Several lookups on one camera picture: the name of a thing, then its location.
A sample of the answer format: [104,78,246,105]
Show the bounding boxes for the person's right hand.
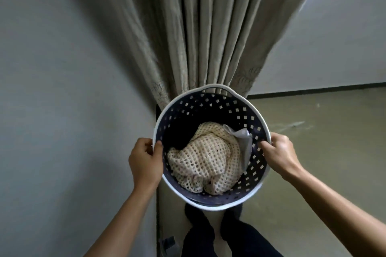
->
[260,132,303,180]

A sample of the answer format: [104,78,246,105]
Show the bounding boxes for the person's left hand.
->
[128,138,164,190]

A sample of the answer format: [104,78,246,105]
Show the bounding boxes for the dark blue laundry basket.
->
[153,84,272,211]

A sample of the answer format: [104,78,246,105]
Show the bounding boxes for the person's right forearm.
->
[283,166,386,257]

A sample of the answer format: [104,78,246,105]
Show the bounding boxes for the person's left forearm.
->
[83,180,159,257]

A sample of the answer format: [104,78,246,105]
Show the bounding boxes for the grey cloth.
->
[223,124,253,173]

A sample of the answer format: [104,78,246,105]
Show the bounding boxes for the cream crochet knit garment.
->
[166,121,242,196]

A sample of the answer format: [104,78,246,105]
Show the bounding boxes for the small grey object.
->
[162,236,179,255]

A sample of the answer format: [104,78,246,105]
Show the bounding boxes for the person's dark trousers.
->
[181,203,284,257]

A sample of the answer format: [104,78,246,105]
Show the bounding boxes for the beige curtain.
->
[71,0,329,110]

